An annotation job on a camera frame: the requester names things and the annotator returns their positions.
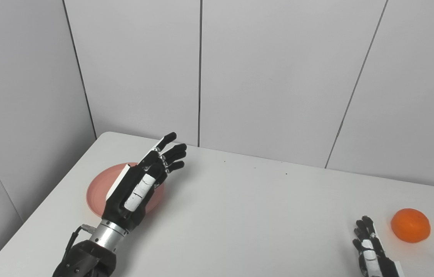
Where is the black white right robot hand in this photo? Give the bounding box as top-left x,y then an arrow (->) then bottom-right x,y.
352,215 -> 404,277

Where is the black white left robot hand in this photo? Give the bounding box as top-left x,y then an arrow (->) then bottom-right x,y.
102,132 -> 187,231

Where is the pink round plate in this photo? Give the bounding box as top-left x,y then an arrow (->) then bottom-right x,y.
86,162 -> 165,220

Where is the orange fruit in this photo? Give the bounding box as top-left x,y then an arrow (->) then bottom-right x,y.
391,208 -> 431,244

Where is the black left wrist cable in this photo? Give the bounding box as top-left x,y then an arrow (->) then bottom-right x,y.
62,224 -> 97,263

